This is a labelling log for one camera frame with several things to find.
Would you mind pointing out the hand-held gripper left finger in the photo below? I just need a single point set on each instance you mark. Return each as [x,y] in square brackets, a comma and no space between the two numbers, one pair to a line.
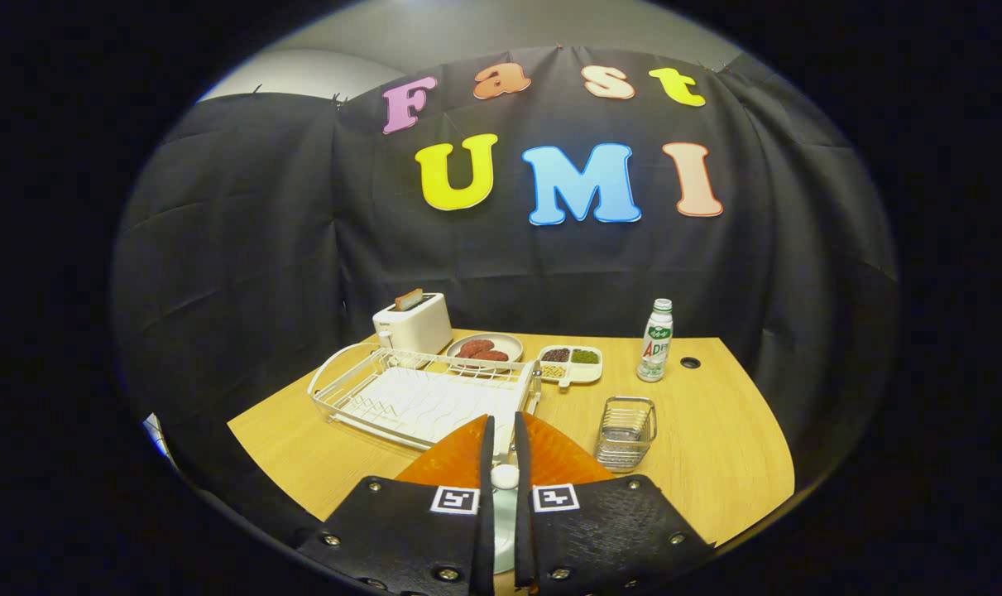
[486,451]

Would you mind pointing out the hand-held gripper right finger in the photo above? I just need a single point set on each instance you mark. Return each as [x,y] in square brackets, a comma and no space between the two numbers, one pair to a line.
[521,451]

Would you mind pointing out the pale green plate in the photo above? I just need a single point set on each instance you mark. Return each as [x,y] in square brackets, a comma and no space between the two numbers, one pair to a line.
[505,530]

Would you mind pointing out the beige plate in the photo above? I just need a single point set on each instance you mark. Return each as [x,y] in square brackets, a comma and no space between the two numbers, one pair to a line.
[500,341]

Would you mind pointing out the white drip tray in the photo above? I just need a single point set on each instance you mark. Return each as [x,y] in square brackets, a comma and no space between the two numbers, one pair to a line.
[418,406]

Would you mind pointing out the pile of yellow soybeans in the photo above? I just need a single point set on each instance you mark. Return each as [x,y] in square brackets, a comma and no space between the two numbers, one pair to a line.
[553,372]

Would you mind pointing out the red meat piece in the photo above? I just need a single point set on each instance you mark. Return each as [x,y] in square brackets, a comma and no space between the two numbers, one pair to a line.
[474,348]
[492,356]

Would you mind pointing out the white divided tray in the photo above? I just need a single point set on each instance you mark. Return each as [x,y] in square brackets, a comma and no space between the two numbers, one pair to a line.
[585,372]

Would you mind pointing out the pile of dark beans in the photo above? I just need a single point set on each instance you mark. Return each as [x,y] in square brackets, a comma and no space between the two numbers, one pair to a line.
[556,354]

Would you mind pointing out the pile of green beans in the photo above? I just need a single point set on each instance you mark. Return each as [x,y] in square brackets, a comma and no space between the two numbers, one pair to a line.
[584,356]

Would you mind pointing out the white toaster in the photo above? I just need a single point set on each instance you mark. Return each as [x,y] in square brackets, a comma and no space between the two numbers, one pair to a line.
[418,327]

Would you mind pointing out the white green drink bottle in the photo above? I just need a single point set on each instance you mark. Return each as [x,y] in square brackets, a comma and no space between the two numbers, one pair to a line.
[654,348]

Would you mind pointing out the brown toast slice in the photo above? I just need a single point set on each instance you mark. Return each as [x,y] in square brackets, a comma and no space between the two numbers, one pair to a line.
[408,300]

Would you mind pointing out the black backdrop cloth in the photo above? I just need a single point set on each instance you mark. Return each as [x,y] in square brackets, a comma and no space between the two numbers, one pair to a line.
[302,248]

